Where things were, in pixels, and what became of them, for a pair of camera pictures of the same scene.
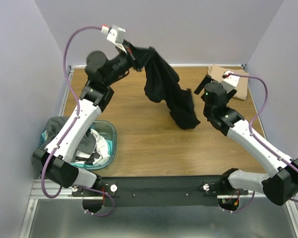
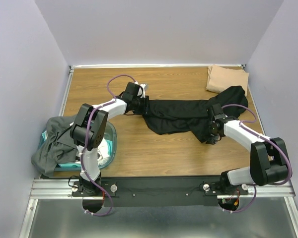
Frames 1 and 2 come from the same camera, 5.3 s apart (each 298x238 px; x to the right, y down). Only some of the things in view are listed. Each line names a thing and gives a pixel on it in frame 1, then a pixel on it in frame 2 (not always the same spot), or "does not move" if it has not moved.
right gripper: (206, 79) to (212, 140)
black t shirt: (162, 85) to (169, 117)
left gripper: (131, 60) to (144, 111)
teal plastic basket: (107, 131) does not move
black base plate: (158, 191) does not move
